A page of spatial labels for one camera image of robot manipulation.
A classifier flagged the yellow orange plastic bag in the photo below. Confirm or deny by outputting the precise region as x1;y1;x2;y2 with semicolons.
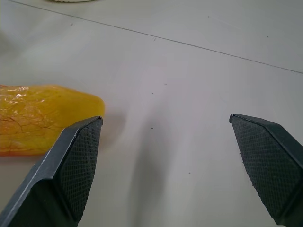
0;84;106;158

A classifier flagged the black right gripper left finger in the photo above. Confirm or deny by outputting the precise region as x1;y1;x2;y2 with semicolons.
0;115;104;227

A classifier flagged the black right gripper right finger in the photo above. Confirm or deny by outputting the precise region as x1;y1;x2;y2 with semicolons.
229;113;303;227

